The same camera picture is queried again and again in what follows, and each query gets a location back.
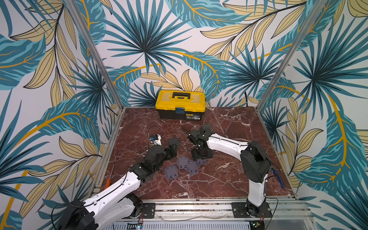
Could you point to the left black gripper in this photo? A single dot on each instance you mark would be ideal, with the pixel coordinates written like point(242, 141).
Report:
point(173, 151)

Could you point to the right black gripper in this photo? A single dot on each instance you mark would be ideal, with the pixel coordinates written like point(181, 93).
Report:
point(200, 149)

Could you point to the lavender stand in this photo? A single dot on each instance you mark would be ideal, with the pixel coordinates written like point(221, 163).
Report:
point(201, 162)
point(192, 167)
point(182, 163)
point(171, 172)

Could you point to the dark grey stand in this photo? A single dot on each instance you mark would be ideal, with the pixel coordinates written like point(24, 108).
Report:
point(201, 154)

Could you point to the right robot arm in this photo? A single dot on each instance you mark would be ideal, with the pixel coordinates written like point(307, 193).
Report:
point(255, 163)

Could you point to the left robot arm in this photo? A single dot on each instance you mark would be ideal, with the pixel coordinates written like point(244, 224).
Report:
point(118, 200)

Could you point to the yellow black toolbox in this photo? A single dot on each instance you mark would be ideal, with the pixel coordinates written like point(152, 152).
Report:
point(180, 105)

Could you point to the white perforated vent panel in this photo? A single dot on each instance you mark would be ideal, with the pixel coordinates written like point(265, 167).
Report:
point(183, 225)

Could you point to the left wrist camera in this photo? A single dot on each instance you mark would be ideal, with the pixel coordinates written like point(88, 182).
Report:
point(155, 139)

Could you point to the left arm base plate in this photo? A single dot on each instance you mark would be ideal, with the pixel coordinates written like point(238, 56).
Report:
point(145, 210)

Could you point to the orange handled screwdriver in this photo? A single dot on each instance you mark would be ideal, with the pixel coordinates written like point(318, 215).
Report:
point(109, 181)

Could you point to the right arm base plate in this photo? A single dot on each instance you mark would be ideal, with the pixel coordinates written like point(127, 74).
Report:
point(248, 210)

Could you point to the aluminium front rail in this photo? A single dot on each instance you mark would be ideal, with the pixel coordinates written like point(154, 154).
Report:
point(279, 208)

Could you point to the right aluminium frame post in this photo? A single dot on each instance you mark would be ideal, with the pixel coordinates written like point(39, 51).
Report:
point(293, 48)

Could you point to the aluminium frame post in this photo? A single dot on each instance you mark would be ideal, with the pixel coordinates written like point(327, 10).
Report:
point(293, 48)
point(86, 35)

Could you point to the left aluminium frame post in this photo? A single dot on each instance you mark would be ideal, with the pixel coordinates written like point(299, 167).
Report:
point(86, 35)

